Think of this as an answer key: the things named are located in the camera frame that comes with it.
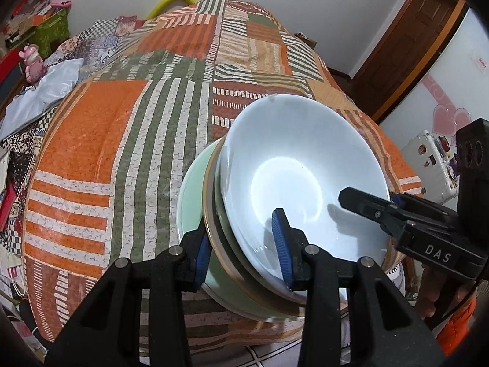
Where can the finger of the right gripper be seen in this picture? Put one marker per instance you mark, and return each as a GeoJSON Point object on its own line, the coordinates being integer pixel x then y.
{"type": "Point", "coordinates": [398, 199]}
{"type": "Point", "coordinates": [383, 212]}

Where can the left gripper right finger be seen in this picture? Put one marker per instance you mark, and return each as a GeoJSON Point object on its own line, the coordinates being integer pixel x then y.
{"type": "Point", "coordinates": [384, 329]}

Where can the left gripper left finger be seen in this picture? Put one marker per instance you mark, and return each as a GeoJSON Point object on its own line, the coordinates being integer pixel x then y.
{"type": "Point", "coordinates": [104, 330]}

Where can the white bowl black dots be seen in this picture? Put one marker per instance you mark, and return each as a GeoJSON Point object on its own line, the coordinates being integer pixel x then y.
{"type": "Point", "coordinates": [296, 154]}

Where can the pink ceramic bowl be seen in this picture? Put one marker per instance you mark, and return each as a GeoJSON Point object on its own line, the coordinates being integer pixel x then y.
{"type": "Point", "coordinates": [225, 252]}

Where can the mint green bowl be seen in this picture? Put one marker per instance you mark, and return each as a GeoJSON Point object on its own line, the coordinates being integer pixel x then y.
{"type": "Point", "coordinates": [225, 217]}

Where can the mint green plate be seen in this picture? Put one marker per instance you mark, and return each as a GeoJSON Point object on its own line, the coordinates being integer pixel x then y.
{"type": "Point", "coordinates": [229, 284]}

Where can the person's right hand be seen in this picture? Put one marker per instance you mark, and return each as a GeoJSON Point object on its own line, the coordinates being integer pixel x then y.
{"type": "Point", "coordinates": [431, 285]}

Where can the white stickered suitcase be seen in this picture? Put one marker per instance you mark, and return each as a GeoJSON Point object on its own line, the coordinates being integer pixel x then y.
{"type": "Point", "coordinates": [426, 156]}

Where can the wardrobe with heart stickers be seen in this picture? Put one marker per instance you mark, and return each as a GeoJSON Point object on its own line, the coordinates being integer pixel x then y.
{"type": "Point", "coordinates": [452, 94]}

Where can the patchwork striped bedspread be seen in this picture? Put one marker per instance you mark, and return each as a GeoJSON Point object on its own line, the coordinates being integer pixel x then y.
{"type": "Point", "coordinates": [114, 155]}

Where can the brown wooden door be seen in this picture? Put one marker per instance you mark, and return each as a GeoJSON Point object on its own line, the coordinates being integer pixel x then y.
{"type": "Point", "coordinates": [419, 29]}

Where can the brown cardboard box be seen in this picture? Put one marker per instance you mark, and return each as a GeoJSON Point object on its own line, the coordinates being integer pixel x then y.
{"type": "Point", "coordinates": [307, 40]}

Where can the white folded cloth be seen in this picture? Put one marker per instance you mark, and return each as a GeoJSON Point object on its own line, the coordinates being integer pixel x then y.
{"type": "Point", "coordinates": [57, 83]}

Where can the pink rabbit figurine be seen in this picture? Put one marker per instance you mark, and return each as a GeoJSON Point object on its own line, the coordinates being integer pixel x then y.
{"type": "Point", "coordinates": [35, 67]}

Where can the red gift box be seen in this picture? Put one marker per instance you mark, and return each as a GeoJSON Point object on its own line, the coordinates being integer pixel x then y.
{"type": "Point", "coordinates": [10, 72]}

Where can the checkered patchwork quilt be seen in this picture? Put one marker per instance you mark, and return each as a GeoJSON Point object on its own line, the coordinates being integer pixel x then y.
{"type": "Point", "coordinates": [96, 44]}

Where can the green storage box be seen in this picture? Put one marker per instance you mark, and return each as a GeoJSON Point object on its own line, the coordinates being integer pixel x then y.
{"type": "Point", "coordinates": [51, 33]}

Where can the yellow foam bed rail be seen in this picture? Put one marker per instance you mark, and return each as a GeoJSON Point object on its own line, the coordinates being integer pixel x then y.
{"type": "Point", "coordinates": [163, 5]}

